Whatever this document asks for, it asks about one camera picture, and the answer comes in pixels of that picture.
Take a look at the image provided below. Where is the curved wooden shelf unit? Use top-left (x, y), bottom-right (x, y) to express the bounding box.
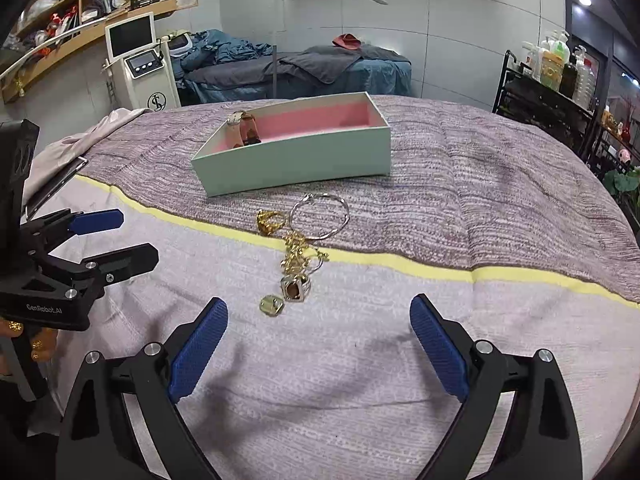
top-left (0, 0), bottom-right (178, 106)

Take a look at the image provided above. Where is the gold chain necklace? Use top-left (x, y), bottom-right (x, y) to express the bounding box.
top-left (280, 232), bottom-right (330, 275)

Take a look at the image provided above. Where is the massage bed with blue skirt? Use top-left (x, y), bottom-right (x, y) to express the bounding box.
top-left (182, 42), bottom-right (413, 107)

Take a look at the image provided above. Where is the crumpled blue duvet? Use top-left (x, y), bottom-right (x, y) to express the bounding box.
top-left (170, 29), bottom-right (273, 68)

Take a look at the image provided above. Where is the silver bangle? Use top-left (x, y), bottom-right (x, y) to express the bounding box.
top-left (288, 192), bottom-right (350, 241)

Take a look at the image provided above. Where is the pile of shelf clutter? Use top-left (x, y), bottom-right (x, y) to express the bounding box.
top-left (10, 0), bottom-right (173, 61)

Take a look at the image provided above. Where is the pale pink satin cloth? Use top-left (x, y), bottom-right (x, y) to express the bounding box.
top-left (22, 108), bottom-right (146, 206)

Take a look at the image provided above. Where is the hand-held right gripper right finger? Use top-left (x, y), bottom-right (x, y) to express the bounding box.
top-left (409, 293), bottom-right (585, 480)

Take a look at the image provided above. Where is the mint green box pink lining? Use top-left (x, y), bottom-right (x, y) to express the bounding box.
top-left (191, 91), bottom-right (391, 198)

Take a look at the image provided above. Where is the black trolley rack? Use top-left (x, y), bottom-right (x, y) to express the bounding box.
top-left (492, 50), bottom-right (601, 161)

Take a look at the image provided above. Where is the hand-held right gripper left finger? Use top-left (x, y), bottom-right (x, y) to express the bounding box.
top-left (56, 296), bottom-right (230, 480)

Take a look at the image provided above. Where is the dark grey blanket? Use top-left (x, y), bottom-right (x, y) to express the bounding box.
top-left (185, 44), bottom-right (401, 88)

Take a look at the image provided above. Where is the green leafy plant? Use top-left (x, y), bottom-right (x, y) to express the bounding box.
top-left (602, 167), bottom-right (640, 196)

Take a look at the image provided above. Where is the silver ring with brown stone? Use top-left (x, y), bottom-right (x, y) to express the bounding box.
top-left (280, 272), bottom-right (313, 303)

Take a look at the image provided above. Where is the small gold square pendant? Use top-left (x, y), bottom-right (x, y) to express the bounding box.
top-left (259, 294), bottom-right (286, 317)

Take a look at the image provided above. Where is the wrist watch with pink strap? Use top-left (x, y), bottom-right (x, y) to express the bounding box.
top-left (226, 111), bottom-right (263, 150)

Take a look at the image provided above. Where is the gold ring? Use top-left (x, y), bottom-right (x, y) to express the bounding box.
top-left (256, 210), bottom-right (287, 236)

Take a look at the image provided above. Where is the group of toiletry bottles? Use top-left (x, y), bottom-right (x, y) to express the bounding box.
top-left (520, 30), bottom-right (598, 108)

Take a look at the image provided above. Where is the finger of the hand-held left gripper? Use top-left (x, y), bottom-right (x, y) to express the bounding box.
top-left (30, 242), bottom-right (160, 306)
top-left (20, 208), bottom-right (125, 251)

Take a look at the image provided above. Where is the person's left hand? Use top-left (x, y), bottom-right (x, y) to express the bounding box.
top-left (0, 317), bottom-right (53, 376)

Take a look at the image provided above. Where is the white beauty machine with screen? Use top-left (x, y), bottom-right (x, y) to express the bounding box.
top-left (102, 11), bottom-right (181, 111)

